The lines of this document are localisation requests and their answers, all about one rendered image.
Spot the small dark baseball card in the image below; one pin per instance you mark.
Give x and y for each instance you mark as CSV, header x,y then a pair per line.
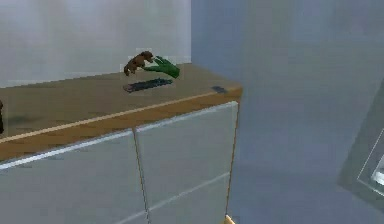
x,y
219,89

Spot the green glove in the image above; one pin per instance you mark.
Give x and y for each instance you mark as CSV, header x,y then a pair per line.
x,y
165,67

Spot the brown toy animal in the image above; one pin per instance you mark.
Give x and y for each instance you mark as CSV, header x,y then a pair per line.
x,y
136,62

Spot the white cupboard with wooden top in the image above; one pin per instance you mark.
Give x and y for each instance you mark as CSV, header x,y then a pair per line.
x,y
83,166

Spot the dark object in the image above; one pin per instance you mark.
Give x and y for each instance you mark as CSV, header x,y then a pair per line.
x,y
1,118

